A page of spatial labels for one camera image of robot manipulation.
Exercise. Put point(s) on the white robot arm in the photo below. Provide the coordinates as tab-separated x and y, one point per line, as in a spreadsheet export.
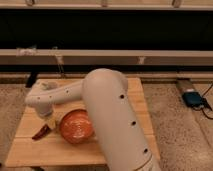
104	94

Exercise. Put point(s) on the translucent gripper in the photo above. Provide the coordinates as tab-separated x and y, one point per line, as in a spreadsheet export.
51	122

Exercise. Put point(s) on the red chili pepper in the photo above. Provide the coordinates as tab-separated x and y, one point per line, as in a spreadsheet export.
45	130

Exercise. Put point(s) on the blue electronic box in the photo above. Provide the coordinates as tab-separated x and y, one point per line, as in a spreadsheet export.
192	99

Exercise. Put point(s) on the wooden rail bench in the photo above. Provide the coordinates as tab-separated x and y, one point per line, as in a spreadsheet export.
108	57

